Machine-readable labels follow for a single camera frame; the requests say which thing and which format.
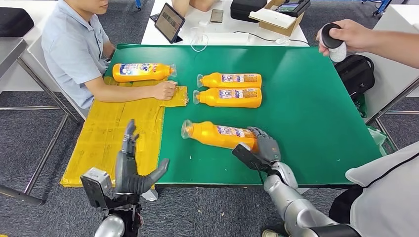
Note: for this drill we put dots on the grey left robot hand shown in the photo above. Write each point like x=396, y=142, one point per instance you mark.
x=129, y=176

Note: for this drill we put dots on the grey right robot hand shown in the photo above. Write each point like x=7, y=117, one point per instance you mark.
x=270, y=149

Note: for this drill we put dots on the orange detergent bottle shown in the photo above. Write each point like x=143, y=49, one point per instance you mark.
x=209, y=99
x=137, y=74
x=211, y=81
x=209, y=134

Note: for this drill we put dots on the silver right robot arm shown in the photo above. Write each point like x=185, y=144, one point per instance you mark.
x=294, y=206

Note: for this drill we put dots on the white table foot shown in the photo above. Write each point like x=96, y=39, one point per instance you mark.
x=302, y=190
x=150, y=195

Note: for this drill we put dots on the yellow taped cardboard sheet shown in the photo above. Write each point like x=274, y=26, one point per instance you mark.
x=98, y=140

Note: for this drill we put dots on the green table mat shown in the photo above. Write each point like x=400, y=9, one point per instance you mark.
x=311, y=114

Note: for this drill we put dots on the green bag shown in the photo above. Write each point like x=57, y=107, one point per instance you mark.
x=361, y=107

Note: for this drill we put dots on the clear plastic bag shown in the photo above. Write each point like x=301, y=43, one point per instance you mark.
x=376, y=136

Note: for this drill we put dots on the black backpack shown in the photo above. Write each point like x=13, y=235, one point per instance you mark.
x=356, y=77

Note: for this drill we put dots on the brown cardboard box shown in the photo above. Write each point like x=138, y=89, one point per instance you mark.
x=279, y=31

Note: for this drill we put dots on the white office table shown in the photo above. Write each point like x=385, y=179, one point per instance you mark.
x=226, y=27

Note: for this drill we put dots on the white booklet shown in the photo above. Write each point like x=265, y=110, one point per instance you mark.
x=272, y=18

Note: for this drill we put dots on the operator person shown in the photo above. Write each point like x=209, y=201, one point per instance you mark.
x=392, y=196

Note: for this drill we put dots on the seated person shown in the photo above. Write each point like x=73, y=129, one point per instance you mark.
x=72, y=55

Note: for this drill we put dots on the grey table with metal legs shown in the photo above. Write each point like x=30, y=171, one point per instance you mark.
x=389, y=81

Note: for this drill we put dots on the black zip case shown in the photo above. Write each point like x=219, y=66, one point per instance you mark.
x=246, y=10

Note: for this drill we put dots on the small white case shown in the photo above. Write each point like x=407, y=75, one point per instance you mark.
x=204, y=23

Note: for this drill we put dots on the black handheld terminal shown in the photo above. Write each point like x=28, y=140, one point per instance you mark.
x=292, y=7

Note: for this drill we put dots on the dark smartphone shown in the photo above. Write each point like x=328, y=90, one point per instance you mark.
x=216, y=16

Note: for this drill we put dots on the white table with metal legs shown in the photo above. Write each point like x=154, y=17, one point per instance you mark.
x=36, y=65

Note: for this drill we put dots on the black tablet on stand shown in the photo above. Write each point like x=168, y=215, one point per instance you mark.
x=169, y=22

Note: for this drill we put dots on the small dark wallet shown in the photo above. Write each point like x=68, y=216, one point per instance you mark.
x=154, y=17

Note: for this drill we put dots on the person at office table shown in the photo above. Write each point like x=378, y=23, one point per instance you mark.
x=179, y=6

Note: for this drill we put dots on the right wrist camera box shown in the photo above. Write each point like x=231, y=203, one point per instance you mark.
x=245, y=155

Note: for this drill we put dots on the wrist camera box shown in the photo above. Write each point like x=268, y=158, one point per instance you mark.
x=245, y=155
x=95, y=183

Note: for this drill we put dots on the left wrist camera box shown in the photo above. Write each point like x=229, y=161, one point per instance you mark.
x=95, y=183

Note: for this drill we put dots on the blue metal frame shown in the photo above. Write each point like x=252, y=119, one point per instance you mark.
x=381, y=6

